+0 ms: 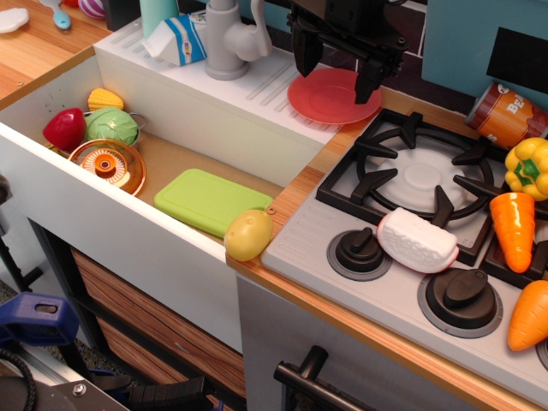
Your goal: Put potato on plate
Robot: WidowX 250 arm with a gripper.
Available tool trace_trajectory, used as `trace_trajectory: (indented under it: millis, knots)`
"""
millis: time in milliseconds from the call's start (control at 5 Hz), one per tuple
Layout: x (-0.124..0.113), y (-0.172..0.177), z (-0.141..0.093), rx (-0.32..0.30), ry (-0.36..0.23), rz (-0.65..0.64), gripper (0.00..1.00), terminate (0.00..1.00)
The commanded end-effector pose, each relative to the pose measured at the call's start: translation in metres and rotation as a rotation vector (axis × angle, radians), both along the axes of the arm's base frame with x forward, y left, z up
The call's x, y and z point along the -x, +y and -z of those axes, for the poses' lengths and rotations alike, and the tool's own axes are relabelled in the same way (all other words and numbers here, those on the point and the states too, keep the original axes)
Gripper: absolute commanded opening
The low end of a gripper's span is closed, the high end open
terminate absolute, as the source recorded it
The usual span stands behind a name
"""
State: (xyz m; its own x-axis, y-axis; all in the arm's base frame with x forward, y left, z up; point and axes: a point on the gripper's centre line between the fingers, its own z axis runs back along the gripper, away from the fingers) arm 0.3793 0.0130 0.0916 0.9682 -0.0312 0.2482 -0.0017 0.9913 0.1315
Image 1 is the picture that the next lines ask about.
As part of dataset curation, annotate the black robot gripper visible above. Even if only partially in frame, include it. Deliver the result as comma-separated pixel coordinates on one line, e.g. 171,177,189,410
288,1,408,104

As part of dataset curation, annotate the yellow toy potato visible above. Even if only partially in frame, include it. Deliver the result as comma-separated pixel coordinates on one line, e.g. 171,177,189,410
223,210,273,261

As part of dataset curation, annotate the red plastic plate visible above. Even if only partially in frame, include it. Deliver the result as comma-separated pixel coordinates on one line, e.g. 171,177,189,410
287,68,382,125

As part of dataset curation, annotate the grey toy faucet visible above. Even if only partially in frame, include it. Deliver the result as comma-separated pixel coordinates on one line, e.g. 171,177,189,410
205,1,273,80

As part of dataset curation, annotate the black stove burner grate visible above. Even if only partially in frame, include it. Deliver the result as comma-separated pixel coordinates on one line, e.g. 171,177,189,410
316,109,505,265

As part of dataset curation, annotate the blue white milk carton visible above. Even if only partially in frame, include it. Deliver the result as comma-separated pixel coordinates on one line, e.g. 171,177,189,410
142,12,207,66

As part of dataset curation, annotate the grey toy stovetop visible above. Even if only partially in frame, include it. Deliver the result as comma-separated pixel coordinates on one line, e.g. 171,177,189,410
260,108,548,410

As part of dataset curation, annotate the orange toy beans can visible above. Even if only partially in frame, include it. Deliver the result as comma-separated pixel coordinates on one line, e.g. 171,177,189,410
465,82,547,150

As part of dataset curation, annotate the black left stove knob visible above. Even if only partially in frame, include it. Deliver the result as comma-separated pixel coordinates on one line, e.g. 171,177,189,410
326,227,392,282

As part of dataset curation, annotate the black stove knob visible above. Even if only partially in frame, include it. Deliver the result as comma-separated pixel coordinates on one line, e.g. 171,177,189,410
417,268,503,339
326,227,392,282

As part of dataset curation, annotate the green plastic cutting board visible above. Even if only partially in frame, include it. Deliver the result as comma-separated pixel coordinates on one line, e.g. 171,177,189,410
153,169,273,238

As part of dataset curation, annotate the white toy bread slice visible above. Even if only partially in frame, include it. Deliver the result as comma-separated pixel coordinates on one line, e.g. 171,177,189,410
376,208,460,274

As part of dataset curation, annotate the yellow toy bell pepper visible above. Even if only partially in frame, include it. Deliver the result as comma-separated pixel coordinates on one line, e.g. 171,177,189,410
505,137,547,201

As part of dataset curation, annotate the white sink basin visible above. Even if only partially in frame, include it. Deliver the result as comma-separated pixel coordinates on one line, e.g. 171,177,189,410
1,21,337,349

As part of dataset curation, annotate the upper orange toy carrot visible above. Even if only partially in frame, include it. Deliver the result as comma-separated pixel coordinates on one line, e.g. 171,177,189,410
490,192,535,274

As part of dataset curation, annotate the orange toy carrot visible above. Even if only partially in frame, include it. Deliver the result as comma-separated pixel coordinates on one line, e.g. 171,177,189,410
507,280,547,351
490,192,535,274

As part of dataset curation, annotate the green toy cabbage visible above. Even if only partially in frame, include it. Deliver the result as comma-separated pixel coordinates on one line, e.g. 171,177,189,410
84,106,140,146

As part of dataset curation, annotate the yellow toy corn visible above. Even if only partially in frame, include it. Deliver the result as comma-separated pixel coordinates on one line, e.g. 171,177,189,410
87,87,124,111

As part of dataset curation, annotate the orange transparent pot lid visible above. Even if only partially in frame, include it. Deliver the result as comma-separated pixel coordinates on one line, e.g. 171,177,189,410
68,139,146,195

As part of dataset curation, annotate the striped pink white ball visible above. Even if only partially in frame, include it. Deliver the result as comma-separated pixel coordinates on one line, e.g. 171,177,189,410
78,0,105,20

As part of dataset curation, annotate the black right stove knob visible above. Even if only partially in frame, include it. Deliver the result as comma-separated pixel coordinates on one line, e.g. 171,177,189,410
417,268,503,339

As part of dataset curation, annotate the blue toy spoon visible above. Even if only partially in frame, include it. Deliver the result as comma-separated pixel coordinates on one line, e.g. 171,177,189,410
39,0,71,30

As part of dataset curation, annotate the red toy pepper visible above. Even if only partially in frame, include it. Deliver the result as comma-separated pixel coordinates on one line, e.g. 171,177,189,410
42,108,86,152

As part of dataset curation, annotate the lower orange toy carrot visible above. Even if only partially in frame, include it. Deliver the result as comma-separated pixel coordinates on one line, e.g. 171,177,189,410
507,280,547,351

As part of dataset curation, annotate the white toy food piece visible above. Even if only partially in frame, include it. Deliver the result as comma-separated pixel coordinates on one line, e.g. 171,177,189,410
0,8,29,34

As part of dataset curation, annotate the blue clamp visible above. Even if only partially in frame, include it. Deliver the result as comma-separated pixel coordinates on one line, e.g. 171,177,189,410
1,292,80,347

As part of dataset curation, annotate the black oven door handle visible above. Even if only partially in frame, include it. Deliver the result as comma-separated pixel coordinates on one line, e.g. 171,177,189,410
273,345,372,410

